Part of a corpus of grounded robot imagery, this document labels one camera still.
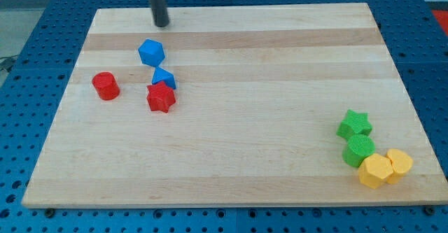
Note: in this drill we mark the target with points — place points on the blue cube block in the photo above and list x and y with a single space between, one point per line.
151 53

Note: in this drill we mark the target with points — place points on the red star block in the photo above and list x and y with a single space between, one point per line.
160 97

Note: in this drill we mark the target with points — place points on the light wooden board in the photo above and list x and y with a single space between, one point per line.
260 93

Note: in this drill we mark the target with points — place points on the blue triangular block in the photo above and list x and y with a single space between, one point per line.
167 77

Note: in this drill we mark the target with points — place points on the red cylinder block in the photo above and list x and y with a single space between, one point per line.
106 85

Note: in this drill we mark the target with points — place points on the green star block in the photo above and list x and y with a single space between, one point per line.
354 123

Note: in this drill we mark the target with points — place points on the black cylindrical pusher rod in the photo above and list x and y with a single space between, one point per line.
159 12

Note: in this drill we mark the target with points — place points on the green cylinder block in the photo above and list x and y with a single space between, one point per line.
358 147

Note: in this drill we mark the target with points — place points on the yellow hexagon block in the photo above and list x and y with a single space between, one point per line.
375 170

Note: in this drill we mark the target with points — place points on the yellow rounded block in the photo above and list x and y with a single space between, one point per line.
401 164

